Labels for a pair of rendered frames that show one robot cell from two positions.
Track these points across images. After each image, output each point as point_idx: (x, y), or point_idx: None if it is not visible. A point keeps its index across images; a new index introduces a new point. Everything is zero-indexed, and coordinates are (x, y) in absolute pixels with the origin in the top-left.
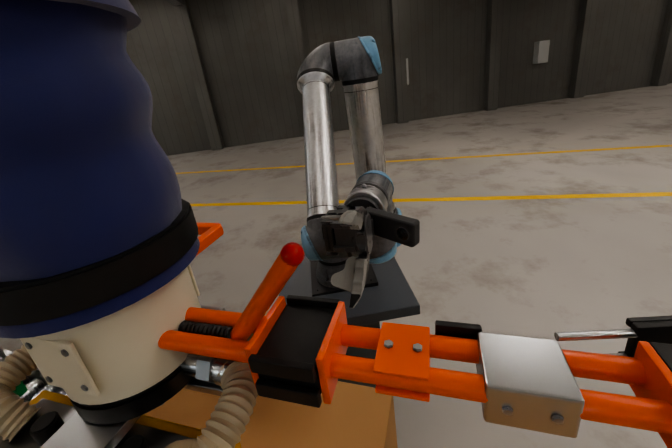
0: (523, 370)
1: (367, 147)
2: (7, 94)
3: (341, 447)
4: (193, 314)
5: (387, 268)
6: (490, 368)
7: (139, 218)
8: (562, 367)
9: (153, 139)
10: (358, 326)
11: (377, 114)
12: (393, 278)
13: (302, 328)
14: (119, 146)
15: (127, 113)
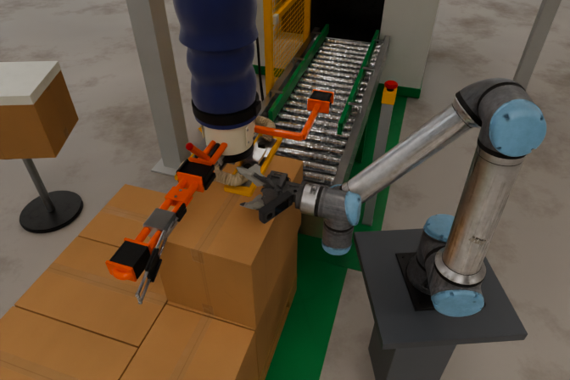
0: (156, 216)
1: (460, 204)
2: (190, 63)
3: (227, 242)
4: (220, 144)
5: (449, 325)
6: (160, 209)
7: (205, 106)
8: (153, 225)
9: (226, 86)
10: (194, 186)
11: (481, 187)
12: (428, 327)
13: (196, 170)
14: (208, 85)
15: (210, 78)
